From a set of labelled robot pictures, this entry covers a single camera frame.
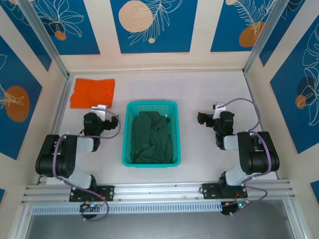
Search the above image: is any teal plastic basket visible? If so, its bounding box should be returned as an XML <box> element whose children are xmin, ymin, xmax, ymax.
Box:
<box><xmin>121</xmin><ymin>101</ymin><xmax>180</xmax><ymax>168</ymax></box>

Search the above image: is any orange t-shirt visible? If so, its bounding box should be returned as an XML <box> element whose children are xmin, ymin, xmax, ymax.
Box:
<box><xmin>69</xmin><ymin>78</ymin><xmax>116</xmax><ymax>110</ymax></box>

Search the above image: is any green t-shirt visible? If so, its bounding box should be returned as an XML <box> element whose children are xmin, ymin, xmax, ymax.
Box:
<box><xmin>131</xmin><ymin>111</ymin><xmax>174</xmax><ymax>164</ymax></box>

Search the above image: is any small controller circuit board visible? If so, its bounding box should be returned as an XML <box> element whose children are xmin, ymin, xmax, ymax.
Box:
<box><xmin>79</xmin><ymin>202</ymin><xmax>103</xmax><ymax>213</ymax></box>
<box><xmin>221</xmin><ymin>200</ymin><xmax>250</xmax><ymax>216</ymax></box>

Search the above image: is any purple cable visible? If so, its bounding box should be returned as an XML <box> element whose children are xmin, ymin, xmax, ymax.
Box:
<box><xmin>216</xmin><ymin>98</ymin><xmax>273</xmax><ymax>212</ymax></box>
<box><xmin>52</xmin><ymin>111</ymin><xmax>122</xmax><ymax>222</ymax></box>

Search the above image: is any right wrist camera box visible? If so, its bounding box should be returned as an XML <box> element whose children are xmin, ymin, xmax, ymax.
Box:
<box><xmin>212</xmin><ymin>102</ymin><xmax>227</xmax><ymax>118</ymax></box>

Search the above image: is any aluminium side rail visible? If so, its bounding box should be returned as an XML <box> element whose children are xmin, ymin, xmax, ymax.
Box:
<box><xmin>36</xmin><ymin>73</ymin><xmax>73</xmax><ymax>185</ymax></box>

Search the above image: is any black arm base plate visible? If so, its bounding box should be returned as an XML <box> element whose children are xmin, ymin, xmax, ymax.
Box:
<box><xmin>69</xmin><ymin>185</ymin><xmax>115</xmax><ymax>202</ymax></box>
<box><xmin>202</xmin><ymin>183</ymin><xmax>249</xmax><ymax>200</ymax></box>

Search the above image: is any aluminium frame rail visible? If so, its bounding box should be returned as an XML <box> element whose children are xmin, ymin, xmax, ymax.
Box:
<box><xmin>21</xmin><ymin>179</ymin><xmax>296</xmax><ymax>205</ymax></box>

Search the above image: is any white slotted cable duct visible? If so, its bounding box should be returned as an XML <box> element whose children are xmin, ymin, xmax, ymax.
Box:
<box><xmin>31</xmin><ymin>201</ymin><xmax>223</xmax><ymax>216</ymax></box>

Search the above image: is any aluminium corner post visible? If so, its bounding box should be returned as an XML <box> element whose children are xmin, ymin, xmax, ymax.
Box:
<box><xmin>243</xmin><ymin>0</ymin><xmax>300</xmax><ymax>75</ymax></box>
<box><xmin>17</xmin><ymin>0</ymin><xmax>71</xmax><ymax>78</ymax></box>

